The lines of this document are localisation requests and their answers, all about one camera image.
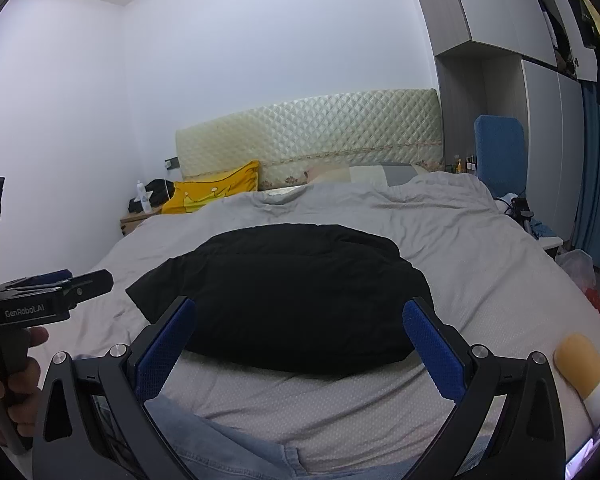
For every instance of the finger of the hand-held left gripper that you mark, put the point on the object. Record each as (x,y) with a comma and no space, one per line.
(50,277)
(92,282)

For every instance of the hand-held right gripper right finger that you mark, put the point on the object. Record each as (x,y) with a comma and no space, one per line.
(432,355)

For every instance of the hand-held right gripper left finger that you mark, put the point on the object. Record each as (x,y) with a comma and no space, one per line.
(162,345)

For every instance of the black jacket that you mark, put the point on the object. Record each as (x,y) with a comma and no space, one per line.
(290,290)

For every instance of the wooden nightstand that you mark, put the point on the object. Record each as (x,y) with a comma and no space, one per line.
(137,222)

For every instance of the white plastic bottle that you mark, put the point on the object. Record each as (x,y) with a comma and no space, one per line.
(142,197)

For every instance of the grey bed sheet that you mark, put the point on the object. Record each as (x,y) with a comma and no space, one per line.
(480,260)

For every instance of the black bag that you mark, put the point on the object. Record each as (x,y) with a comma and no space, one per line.
(157,187)

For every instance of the person's jeans leg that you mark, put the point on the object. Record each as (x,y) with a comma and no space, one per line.
(260,440)

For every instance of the yellow plush pillow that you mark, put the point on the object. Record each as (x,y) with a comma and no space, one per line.
(582,365)

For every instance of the white bedside table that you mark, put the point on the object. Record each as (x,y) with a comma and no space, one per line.
(551,245)

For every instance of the white plastic bag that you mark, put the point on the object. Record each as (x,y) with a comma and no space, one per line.
(577,270)

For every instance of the blue cloth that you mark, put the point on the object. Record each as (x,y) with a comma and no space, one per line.
(544,229)

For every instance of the black tripod device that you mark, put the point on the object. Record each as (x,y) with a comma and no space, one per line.
(521,210)

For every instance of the red item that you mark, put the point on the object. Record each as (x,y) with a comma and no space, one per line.
(597,302)

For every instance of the smartphone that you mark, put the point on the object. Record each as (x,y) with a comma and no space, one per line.
(592,452)

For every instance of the row of small bottles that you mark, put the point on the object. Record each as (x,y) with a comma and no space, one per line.
(460,165)

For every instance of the grey beige patchwork pillow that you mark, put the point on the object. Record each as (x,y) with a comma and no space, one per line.
(370,172)

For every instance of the blue chair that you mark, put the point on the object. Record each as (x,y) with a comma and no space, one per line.
(500,155)

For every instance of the blue curtain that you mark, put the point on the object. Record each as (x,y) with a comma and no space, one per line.
(597,185)

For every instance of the grey white wardrobe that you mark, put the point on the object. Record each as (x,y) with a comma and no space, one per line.
(545,135)

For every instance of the cream quilted headboard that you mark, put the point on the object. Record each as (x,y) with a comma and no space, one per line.
(305,130)

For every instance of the wall socket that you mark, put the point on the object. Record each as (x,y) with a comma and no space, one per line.
(171,163)

